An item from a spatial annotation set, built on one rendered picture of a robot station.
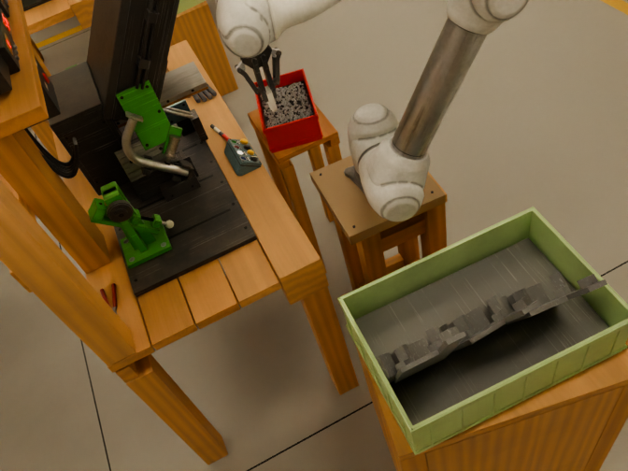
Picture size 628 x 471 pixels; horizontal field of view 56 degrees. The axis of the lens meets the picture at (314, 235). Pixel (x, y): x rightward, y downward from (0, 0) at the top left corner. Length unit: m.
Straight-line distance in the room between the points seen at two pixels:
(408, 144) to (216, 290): 0.73
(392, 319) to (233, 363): 1.20
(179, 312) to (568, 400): 1.10
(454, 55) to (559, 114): 2.11
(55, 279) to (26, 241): 0.14
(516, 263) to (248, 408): 1.35
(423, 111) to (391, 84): 2.27
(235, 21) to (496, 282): 1.00
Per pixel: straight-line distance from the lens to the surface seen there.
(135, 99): 2.04
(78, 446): 2.89
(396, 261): 2.56
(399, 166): 1.62
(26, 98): 1.66
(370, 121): 1.77
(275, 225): 1.91
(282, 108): 2.35
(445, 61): 1.49
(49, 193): 1.86
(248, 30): 1.30
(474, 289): 1.74
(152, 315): 1.88
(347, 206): 1.91
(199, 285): 1.87
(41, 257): 1.49
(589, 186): 3.19
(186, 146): 2.32
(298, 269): 1.78
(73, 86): 2.24
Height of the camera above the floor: 2.30
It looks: 49 degrees down
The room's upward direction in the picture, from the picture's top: 17 degrees counter-clockwise
